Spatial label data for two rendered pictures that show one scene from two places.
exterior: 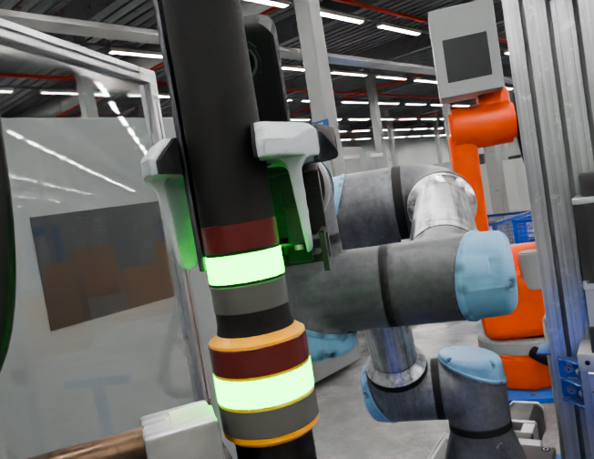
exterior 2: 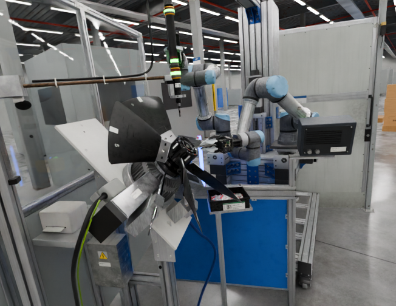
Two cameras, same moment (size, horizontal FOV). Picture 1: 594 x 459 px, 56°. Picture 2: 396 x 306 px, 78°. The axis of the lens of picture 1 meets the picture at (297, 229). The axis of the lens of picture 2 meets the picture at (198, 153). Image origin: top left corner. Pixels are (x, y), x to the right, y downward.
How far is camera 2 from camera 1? 0.90 m
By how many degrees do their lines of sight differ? 11
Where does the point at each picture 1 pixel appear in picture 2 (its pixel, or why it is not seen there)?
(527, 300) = not seen: hidden behind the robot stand
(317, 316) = (183, 82)
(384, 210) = not seen: hidden behind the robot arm
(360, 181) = (197, 66)
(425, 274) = (200, 75)
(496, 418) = (226, 128)
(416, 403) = (208, 124)
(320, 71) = (198, 36)
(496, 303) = (211, 80)
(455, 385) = (217, 120)
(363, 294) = (191, 78)
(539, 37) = (246, 34)
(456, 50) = not seen: hidden behind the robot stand
